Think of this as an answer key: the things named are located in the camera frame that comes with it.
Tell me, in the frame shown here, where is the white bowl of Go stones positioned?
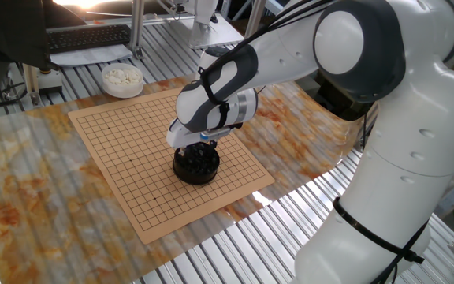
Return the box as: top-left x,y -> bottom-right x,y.
100,62 -> 145,99

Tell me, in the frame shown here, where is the tan Go board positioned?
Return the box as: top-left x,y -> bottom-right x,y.
67,85 -> 276,245

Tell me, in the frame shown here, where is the black box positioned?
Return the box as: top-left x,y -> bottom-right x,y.
313,74 -> 374,121

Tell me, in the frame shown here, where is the white paper sheet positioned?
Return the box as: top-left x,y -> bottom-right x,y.
49,43 -> 134,67

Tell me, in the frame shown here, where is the white box with knob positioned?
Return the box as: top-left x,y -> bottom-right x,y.
37,66 -> 63,94

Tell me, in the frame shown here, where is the black bowl of Go stones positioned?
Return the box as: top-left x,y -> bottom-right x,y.
172,141 -> 221,186

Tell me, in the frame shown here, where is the aluminium frame bar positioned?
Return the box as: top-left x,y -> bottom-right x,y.
244,0 -> 267,39
21,62 -> 41,107
128,0 -> 146,60

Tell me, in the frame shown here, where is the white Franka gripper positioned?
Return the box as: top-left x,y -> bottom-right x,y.
166,118 -> 247,158

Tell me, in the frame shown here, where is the orange marble pattern mat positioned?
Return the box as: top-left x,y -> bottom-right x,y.
0,73 -> 364,284

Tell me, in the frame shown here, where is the black computer keyboard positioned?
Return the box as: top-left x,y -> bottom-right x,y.
45,24 -> 132,55

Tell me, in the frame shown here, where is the black monitor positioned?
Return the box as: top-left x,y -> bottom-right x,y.
0,0 -> 88,72

